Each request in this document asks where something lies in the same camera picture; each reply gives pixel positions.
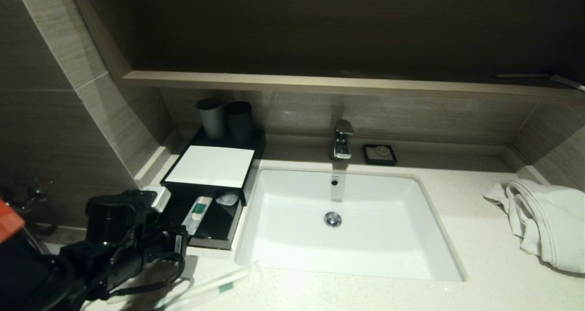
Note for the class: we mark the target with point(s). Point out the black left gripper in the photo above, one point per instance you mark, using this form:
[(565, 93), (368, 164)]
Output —
[(162, 245)]

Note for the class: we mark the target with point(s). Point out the black amenity drawer box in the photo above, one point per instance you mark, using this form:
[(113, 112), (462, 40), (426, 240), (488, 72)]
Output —
[(256, 155)]

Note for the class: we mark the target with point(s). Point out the comb green label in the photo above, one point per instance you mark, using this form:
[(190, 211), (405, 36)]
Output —
[(200, 210)]

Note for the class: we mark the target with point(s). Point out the clear green-print toothbrush packet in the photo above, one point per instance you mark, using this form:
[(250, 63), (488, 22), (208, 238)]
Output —
[(215, 287)]

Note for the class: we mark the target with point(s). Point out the small white wrapped packet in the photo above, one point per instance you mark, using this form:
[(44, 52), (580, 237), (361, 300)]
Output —
[(227, 198)]

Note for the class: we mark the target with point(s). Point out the grey tumbler cup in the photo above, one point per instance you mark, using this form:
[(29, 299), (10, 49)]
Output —
[(211, 119)]

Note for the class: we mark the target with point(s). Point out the black tumbler cup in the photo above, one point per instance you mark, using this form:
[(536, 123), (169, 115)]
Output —
[(239, 121)]

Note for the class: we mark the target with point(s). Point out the chrome sink drain stopper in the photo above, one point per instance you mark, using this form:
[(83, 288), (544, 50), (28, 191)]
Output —
[(332, 219)]

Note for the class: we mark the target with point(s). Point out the chrome faucet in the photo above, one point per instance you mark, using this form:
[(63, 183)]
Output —
[(342, 139)]

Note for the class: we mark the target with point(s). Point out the white ceramic sink basin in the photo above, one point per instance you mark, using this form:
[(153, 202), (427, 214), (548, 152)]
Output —
[(379, 238)]

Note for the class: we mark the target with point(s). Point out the black square soap dish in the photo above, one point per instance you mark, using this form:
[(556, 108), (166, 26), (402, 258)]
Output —
[(366, 155)]

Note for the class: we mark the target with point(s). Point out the round white soap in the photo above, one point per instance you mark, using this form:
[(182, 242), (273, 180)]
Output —
[(381, 153)]

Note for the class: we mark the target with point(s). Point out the white folded towel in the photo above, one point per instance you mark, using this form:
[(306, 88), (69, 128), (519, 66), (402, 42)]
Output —
[(548, 224)]

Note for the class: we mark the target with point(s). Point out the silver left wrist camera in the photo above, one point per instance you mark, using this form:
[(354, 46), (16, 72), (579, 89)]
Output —
[(157, 199)]

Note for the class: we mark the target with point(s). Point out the chrome wall fixture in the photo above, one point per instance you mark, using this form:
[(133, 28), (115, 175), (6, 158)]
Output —
[(27, 196)]

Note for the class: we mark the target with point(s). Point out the wooden wall shelf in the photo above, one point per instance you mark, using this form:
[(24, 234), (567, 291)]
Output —
[(320, 83)]

